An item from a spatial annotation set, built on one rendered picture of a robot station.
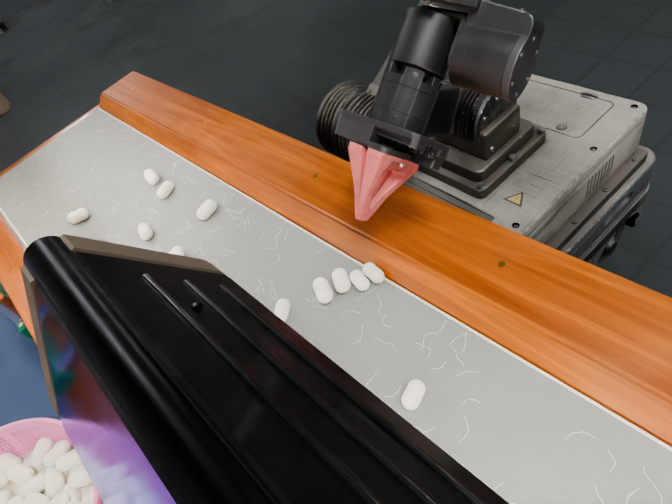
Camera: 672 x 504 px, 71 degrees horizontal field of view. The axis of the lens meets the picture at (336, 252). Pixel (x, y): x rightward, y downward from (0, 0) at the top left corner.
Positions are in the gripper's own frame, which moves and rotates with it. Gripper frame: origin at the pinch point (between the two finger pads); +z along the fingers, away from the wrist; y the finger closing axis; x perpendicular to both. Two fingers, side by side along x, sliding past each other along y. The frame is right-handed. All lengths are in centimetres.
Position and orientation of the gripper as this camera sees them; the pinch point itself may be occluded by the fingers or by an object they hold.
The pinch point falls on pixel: (363, 212)
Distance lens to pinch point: 49.3
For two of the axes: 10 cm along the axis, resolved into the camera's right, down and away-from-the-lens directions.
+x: 6.5, 0.2, 7.6
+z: -3.3, 9.1, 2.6
